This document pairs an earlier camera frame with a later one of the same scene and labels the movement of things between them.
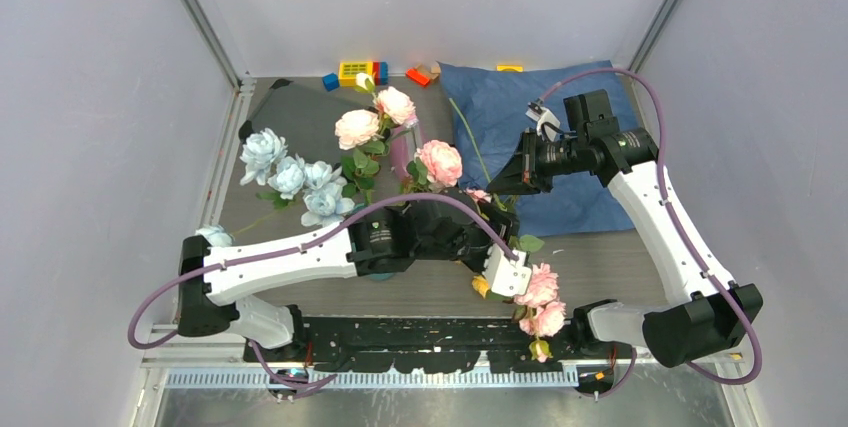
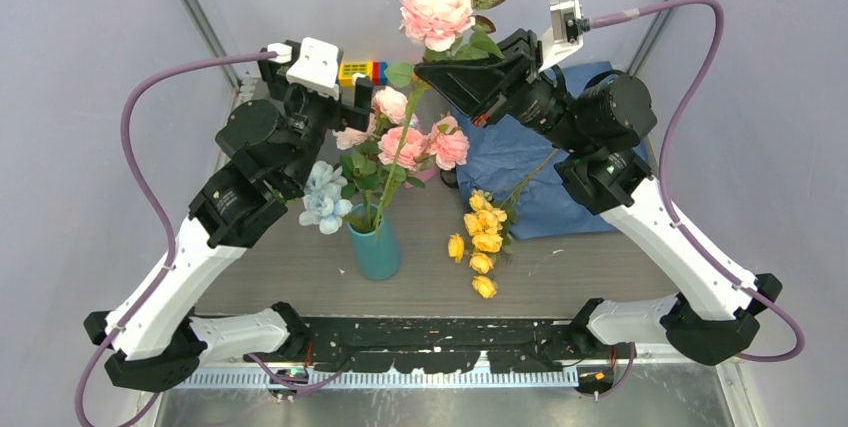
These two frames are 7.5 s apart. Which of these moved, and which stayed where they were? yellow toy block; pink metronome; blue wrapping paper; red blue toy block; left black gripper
Moved: left black gripper; pink metronome
Stayed: yellow toy block; red blue toy block; blue wrapping paper
